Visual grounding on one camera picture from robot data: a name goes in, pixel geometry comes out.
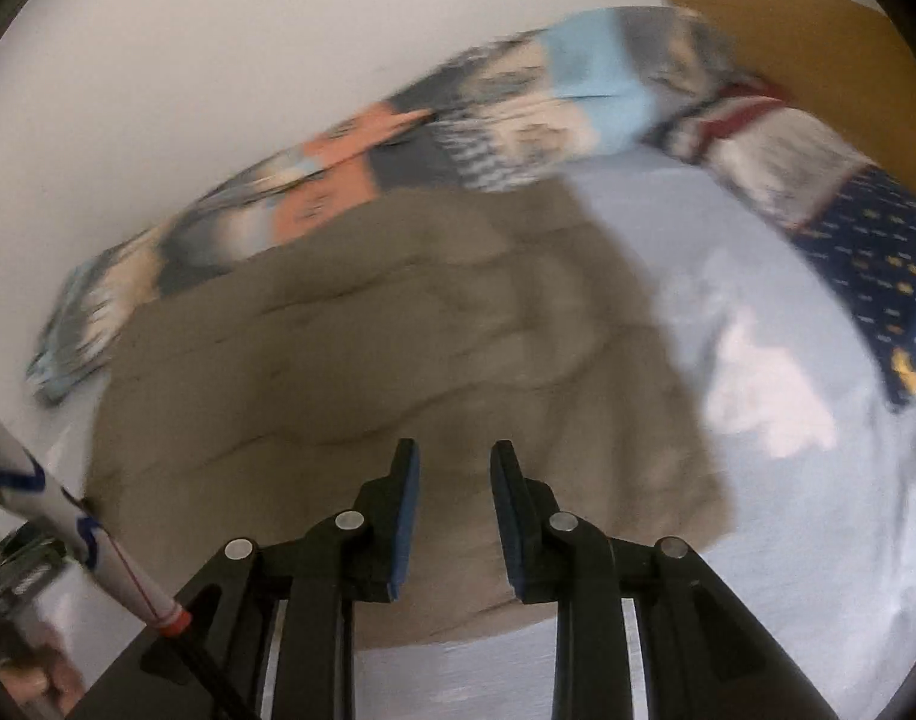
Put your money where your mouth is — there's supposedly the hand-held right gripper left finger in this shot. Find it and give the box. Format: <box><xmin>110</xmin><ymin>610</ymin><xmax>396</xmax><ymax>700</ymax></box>
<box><xmin>75</xmin><ymin>439</ymin><xmax>421</xmax><ymax>720</ymax></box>

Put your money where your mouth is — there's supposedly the person's left hand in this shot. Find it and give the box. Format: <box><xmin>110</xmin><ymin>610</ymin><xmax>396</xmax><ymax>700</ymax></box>
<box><xmin>4</xmin><ymin>615</ymin><xmax>85</xmax><ymax>718</ymax></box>

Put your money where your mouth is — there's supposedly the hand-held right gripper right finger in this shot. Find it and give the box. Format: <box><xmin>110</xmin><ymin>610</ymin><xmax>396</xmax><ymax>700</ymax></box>
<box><xmin>490</xmin><ymin>440</ymin><xmax>842</xmax><ymax>720</ymax></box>

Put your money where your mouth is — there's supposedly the olive hooded puffer jacket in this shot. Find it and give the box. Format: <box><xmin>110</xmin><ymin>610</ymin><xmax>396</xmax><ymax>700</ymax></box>
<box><xmin>83</xmin><ymin>184</ymin><xmax>737</xmax><ymax>650</ymax></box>

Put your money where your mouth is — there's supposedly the wooden headboard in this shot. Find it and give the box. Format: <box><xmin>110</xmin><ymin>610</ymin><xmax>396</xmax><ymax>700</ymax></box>
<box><xmin>666</xmin><ymin>0</ymin><xmax>916</xmax><ymax>188</ymax></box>

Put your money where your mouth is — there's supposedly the patchwork printed blanket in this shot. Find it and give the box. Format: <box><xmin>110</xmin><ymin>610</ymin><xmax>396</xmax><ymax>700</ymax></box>
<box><xmin>26</xmin><ymin>6</ymin><xmax>737</xmax><ymax>406</ymax></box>

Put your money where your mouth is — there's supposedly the navy dotted patchwork pillow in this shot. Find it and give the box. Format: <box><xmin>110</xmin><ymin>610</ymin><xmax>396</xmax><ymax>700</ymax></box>
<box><xmin>645</xmin><ymin>79</ymin><xmax>916</xmax><ymax>410</ymax></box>

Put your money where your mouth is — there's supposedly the light blue cloud bed sheet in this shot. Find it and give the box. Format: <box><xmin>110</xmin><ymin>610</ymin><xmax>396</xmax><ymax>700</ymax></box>
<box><xmin>23</xmin><ymin>142</ymin><xmax>916</xmax><ymax>720</ymax></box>

